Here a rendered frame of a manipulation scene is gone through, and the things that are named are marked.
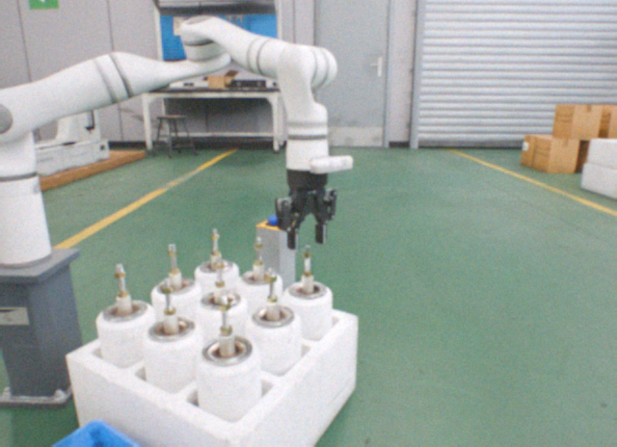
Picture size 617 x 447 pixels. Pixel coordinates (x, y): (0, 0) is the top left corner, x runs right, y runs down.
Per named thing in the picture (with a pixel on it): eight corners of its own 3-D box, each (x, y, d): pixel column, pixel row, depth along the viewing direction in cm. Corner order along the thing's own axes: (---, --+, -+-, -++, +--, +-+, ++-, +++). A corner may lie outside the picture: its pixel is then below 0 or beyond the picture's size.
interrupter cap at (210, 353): (190, 356, 60) (190, 353, 60) (227, 333, 66) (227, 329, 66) (228, 375, 56) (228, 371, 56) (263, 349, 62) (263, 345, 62)
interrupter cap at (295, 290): (333, 288, 82) (333, 285, 82) (315, 303, 76) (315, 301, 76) (300, 280, 86) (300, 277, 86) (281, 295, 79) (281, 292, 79)
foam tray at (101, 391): (81, 436, 76) (65, 354, 71) (221, 339, 109) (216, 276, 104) (243, 545, 57) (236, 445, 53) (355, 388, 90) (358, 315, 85)
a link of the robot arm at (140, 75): (222, 59, 97) (117, 95, 88) (211, 16, 91) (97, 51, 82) (239, 68, 91) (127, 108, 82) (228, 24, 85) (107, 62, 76)
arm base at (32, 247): (-14, 269, 78) (-33, 182, 74) (20, 251, 87) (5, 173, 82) (33, 270, 78) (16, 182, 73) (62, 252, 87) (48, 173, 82)
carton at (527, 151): (549, 164, 418) (552, 134, 410) (561, 168, 395) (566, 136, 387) (520, 163, 419) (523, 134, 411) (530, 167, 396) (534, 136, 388)
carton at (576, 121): (597, 140, 354) (603, 104, 346) (570, 140, 353) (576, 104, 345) (576, 137, 382) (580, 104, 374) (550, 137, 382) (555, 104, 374)
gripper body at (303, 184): (309, 158, 80) (309, 205, 82) (276, 163, 74) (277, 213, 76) (338, 163, 74) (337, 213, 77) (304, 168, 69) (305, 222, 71)
